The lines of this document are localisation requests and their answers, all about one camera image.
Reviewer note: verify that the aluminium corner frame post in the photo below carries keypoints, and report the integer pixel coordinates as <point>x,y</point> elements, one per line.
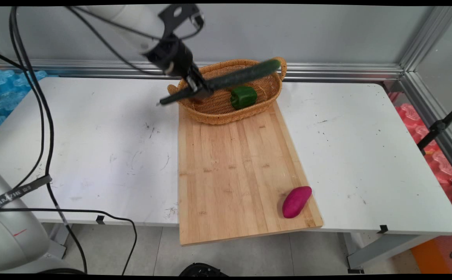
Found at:
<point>428,39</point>

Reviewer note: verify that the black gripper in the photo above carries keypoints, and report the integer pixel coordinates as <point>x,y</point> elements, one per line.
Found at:
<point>171,56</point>

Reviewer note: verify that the black round floor object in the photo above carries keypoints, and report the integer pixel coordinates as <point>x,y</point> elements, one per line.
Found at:
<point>203,269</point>

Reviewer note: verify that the black tripod stand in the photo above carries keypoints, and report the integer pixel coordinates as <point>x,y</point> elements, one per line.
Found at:
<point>440,126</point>

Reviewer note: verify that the long dark green cucumber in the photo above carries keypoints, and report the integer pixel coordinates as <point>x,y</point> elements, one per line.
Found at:
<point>241,76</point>

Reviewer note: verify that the green bell pepper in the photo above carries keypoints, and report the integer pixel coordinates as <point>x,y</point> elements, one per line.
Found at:
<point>243,97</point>

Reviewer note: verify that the purple sweet potato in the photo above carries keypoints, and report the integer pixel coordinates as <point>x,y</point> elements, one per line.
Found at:
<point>296,202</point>

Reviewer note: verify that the horizontal aluminium frame rail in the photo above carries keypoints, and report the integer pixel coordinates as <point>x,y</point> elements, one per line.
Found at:
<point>288,72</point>

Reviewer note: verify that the bamboo cutting board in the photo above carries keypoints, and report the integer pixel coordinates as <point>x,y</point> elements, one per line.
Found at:
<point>237,182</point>

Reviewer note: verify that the aluminium side frame rail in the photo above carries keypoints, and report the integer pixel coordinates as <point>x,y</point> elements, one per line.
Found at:
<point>432,116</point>

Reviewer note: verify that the blue foam floor mat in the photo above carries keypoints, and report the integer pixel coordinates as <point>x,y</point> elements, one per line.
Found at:
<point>6,95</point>

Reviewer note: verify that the black table edge clip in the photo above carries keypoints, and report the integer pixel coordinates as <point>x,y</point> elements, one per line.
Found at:
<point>100,219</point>
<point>382,229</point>

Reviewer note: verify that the woven wicker basket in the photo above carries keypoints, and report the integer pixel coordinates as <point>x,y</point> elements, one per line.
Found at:
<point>218,111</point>

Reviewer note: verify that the orange floor panel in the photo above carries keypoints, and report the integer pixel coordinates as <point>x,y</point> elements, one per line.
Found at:
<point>430,256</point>

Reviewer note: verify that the grey metal table leg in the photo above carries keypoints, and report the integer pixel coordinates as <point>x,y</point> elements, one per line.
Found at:
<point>59,239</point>
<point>385,249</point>

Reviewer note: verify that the pink foam floor mat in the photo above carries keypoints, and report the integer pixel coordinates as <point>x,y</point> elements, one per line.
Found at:
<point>424,144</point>

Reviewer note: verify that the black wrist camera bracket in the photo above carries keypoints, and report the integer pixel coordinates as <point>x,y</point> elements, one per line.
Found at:
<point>179,17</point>

